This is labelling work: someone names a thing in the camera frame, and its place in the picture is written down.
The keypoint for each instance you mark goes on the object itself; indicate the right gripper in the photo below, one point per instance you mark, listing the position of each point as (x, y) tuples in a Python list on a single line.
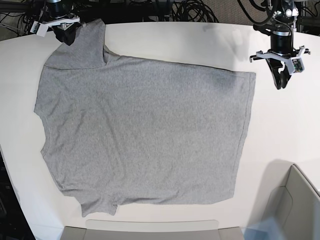
[(68, 36)]

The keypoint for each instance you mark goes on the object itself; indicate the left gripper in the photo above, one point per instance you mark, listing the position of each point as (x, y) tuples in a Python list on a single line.
[(274, 60)]

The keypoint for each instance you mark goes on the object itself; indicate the grey T-shirt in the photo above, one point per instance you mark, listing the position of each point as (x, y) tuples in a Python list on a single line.
[(122, 130)]

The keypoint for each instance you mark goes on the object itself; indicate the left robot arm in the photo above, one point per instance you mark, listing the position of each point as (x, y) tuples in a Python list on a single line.
[(281, 16)]

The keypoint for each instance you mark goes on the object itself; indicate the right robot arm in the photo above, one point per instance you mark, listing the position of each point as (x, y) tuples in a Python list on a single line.
[(57, 9)]

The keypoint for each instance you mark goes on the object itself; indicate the grey bin right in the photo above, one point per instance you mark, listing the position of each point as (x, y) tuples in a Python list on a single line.
[(293, 210)]

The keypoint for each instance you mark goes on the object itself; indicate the grey tray bottom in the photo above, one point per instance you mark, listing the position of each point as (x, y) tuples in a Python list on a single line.
[(179, 230)]

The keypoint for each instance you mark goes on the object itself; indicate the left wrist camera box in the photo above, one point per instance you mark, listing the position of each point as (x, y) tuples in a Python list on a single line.
[(296, 65)]

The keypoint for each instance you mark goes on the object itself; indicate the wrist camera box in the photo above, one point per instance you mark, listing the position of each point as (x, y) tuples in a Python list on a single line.
[(296, 65), (37, 28)]

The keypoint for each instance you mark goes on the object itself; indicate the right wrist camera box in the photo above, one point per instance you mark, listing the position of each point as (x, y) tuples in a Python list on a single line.
[(37, 28)]

